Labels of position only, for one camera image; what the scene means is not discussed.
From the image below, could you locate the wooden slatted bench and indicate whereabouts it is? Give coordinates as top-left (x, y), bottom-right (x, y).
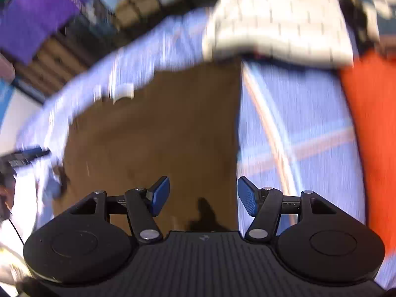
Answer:
top-left (15, 35), bottom-right (91, 97)

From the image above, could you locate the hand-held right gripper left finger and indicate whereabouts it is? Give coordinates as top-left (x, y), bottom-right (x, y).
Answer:
top-left (71, 176), bottom-right (171, 244)

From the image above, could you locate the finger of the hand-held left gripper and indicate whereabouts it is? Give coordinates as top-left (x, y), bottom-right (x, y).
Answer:
top-left (0, 148), bottom-right (51, 169)

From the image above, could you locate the blue striped bed sheet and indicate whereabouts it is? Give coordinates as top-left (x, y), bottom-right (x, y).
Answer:
top-left (14, 6), bottom-right (396, 289)

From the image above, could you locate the brown garment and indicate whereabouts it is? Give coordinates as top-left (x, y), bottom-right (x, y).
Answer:
top-left (51, 60), bottom-right (242, 233)

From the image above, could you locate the purple towel with pale stripe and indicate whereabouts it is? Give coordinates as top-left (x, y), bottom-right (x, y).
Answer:
top-left (0, 0), bottom-right (100, 64)

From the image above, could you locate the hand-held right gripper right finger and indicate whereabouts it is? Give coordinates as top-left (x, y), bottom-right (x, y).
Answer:
top-left (238, 176), bottom-right (338, 244)

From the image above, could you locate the white checked cloth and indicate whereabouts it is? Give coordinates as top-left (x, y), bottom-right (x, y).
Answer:
top-left (202, 0), bottom-right (355, 66)

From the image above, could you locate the dark printed cloth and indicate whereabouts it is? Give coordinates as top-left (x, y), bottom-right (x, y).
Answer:
top-left (338, 0), bottom-right (396, 57)

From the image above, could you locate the orange cloth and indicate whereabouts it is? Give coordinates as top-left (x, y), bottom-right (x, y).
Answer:
top-left (338, 52), bottom-right (396, 262)

